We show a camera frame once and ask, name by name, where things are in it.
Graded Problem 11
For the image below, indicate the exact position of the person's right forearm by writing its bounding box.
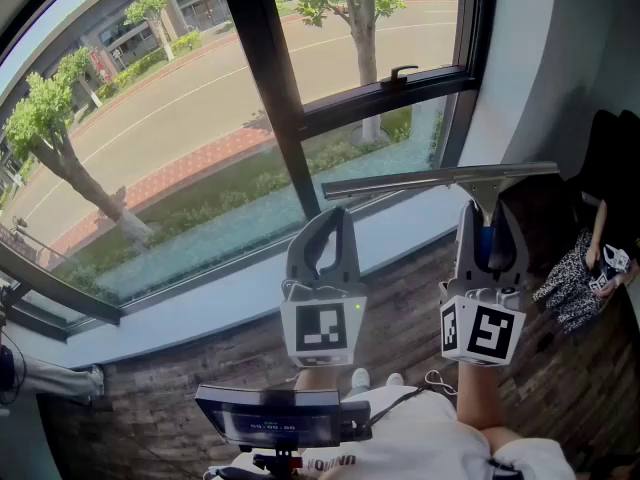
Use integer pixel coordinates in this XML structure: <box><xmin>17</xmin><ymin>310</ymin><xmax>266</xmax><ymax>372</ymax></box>
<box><xmin>455</xmin><ymin>360</ymin><xmax>504</xmax><ymax>432</ymax></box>

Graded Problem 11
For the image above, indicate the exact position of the black lanyard cable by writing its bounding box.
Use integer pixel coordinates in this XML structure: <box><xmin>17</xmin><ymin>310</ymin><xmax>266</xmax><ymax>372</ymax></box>
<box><xmin>363</xmin><ymin>385</ymin><xmax>427</xmax><ymax>430</ymax></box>

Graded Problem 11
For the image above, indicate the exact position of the black chest-mounted screen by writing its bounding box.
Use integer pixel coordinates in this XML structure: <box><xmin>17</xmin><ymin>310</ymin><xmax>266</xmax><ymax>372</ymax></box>
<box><xmin>193</xmin><ymin>384</ymin><xmax>375</xmax><ymax>474</ymax></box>

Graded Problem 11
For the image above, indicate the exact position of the window with dark frame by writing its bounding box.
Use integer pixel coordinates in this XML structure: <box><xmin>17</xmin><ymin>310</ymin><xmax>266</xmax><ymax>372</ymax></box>
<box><xmin>0</xmin><ymin>0</ymin><xmax>501</xmax><ymax>342</ymax></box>

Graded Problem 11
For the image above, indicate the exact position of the thin gripper cable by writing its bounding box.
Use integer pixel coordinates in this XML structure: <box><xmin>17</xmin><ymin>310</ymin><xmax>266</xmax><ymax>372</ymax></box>
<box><xmin>423</xmin><ymin>369</ymin><xmax>459</xmax><ymax>397</ymax></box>

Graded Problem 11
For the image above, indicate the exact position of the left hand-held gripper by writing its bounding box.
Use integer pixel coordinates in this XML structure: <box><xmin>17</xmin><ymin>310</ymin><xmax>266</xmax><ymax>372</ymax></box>
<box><xmin>278</xmin><ymin>205</ymin><xmax>370</xmax><ymax>369</ymax></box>

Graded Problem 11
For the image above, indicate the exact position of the brown grey building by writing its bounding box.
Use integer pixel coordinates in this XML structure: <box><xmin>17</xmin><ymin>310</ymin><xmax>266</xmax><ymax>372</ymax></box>
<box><xmin>74</xmin><ymin>0</ymin><xmax>236</xmax><ymax>94</ymax></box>

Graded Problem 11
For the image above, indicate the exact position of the narrow window glass pane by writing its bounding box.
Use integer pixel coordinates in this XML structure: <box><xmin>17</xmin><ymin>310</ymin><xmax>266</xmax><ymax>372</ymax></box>
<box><xmin>299</xmin><ymin>92</ymin><xmax>459</xmax><ymax>219</ymax></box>

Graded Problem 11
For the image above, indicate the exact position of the black window handle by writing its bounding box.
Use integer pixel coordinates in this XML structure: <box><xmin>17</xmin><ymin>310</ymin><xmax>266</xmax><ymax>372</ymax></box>
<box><xmin>379</xmin><ymin>64</ymin><xmax>420</xmax><ymax>90</ymax></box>

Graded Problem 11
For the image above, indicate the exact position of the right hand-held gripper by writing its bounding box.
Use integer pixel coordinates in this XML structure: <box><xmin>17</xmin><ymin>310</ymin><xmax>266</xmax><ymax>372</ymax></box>
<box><xmin>438</xmin><ymin>199</ymin><xmax>531</xmax><ymax>368</ymax></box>

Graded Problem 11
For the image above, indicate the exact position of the black shoulder strap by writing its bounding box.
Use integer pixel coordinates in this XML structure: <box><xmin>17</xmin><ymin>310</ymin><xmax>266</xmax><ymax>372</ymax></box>
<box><xmin>485</xmin><ymin>456</ymin><xmax>526</xmax><ymax>480</ymax></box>

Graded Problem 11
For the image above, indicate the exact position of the white window sill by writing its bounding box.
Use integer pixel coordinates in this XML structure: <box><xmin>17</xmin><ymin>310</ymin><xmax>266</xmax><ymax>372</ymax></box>
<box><xmin>0</xmin><ymin>182</ymin><xmax>474</xmax><ymax>369</ymax></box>

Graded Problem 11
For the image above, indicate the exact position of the person's left forearm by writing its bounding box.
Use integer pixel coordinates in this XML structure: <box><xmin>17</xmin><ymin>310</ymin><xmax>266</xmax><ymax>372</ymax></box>
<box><xmin>293</xmin><ymin>364</ymin><xmax>342</xmax><ymax>394</ymax></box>

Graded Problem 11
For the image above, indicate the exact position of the large window glass pane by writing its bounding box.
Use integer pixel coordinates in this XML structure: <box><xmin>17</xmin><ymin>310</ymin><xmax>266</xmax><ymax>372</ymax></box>
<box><xmin>0</xmin><ymin>0</ymin><xmax>307</xmax><ymax>305</ymax></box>

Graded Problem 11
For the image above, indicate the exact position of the metal squeegee with blue handle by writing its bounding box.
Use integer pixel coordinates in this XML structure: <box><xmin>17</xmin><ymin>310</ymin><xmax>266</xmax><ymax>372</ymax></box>
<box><xmin>320</xmin><ymin>161</ymin><xmax>561</xmax><ymax>272</ymax></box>

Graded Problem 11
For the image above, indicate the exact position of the hinged window glass pane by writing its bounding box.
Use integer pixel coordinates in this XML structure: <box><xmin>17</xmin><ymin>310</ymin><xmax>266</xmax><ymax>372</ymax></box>
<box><xmin>267</xmin><ymin>0</ymin><xmax>462</xmax><ymax>105</ymax></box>

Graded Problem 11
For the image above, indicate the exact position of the tree with white-painted trunk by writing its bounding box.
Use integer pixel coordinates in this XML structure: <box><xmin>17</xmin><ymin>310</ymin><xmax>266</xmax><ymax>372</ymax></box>
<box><xmin>277</xmin><ymin>0</ymin><xmax>407</xmax><ymax>145</ymax></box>
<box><xmin>3</xmin><ymin>70</ymin><xmax>157</xmax><ymax>257</ymax></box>

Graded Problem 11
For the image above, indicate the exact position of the person's white shirt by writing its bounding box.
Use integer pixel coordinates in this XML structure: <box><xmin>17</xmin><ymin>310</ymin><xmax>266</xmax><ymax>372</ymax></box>
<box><xmin>207</xmin><ymin>384</ymin><xmax>577</xmax><ymax>480</ymax></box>

